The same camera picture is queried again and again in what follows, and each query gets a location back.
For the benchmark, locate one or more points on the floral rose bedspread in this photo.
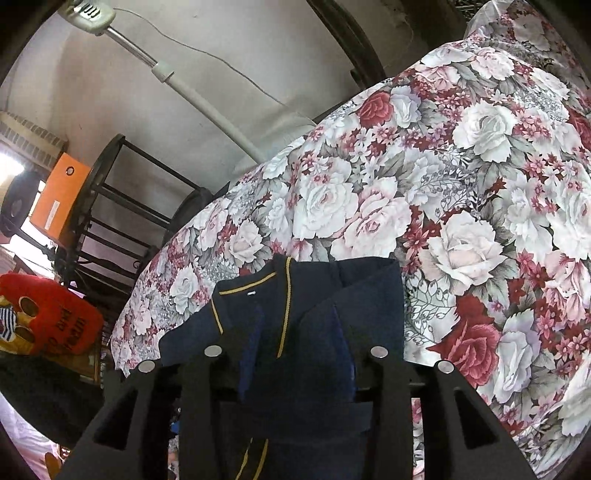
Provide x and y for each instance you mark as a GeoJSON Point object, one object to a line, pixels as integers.
{"type": "Point", "coordinates": [472, 169]}

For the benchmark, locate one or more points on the navy blue school cardigan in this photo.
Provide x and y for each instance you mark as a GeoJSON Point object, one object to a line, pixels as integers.
{"type": "Point", "coordinates": [273, 363]}

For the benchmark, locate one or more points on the red plush pillow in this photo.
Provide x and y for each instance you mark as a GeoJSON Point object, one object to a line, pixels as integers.
{"type": "Point", "coordinates": [41, 317]}

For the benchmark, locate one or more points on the white fan stand pole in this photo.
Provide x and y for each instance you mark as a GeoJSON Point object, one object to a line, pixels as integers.
{"type": "Point", "coordinates": [96, 18]}

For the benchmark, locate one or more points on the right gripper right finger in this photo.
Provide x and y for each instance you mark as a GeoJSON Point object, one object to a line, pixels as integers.
{"type": "Point", "coordinates": [390, 416]}

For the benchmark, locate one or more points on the orange shoe box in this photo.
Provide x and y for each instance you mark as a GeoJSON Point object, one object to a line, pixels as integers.
{"type": "Point", "coordinates": [52, 212]}

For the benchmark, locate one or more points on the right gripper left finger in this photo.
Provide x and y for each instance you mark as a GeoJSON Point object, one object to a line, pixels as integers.
{"type": "Point", "coordinates": [138, 415]}

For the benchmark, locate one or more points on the black metal rack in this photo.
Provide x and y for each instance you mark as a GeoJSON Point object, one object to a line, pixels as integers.
{"type": "Point", "coordinates": [128, 207]}

